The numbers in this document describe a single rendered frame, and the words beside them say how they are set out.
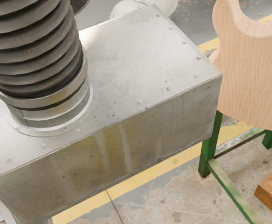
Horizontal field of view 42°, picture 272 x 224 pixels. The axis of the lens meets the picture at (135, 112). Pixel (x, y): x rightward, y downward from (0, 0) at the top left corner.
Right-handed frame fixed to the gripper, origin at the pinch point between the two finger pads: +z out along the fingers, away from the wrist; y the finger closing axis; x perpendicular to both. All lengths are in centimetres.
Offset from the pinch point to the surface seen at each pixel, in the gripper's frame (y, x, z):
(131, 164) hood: 18.0, 19.8, 41.3
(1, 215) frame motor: 36, 12, 53
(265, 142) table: -12, -124, -57
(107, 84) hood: 22, 30, 36
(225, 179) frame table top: 4, -105, -17
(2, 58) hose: 27, 42, 45
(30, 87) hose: 26, 38, 44
